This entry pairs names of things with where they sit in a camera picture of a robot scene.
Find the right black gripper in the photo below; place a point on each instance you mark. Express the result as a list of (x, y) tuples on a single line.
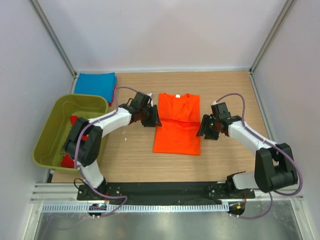
[(204, 128)]

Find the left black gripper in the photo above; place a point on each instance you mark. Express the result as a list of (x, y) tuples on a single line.
[(154, 121)]

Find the orange t shirt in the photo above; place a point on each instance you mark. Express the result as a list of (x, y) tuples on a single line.
[(180, 119)]

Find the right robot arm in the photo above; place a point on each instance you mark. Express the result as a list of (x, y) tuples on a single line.
[(274, 166)]

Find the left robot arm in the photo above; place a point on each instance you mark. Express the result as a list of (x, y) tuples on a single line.
[(83, 142)]

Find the blue folded t shirt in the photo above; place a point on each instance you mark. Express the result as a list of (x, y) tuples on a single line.
[(95, 84)]

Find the red t shirt in basket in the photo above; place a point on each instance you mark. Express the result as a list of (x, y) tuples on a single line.
[(68, 156)]

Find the olive green plastic basket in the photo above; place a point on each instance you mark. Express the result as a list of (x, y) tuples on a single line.
[(48, 152)]

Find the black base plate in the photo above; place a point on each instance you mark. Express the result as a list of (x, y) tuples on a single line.
[(176, 193)]

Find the white slotted cable duct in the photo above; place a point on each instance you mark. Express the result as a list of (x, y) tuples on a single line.
[(90, 207)]

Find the aluminium frame rail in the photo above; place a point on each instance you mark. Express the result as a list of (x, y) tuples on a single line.
[(65, 192)]

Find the right aluminium corner post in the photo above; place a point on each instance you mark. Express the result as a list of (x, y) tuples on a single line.
[(284, 12)]

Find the aluminium corner post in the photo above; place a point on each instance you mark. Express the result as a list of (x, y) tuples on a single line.
[(52, 35), (284, 12)]

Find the left aluminium corner post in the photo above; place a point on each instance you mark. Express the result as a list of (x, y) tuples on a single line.
[(52, 35)]

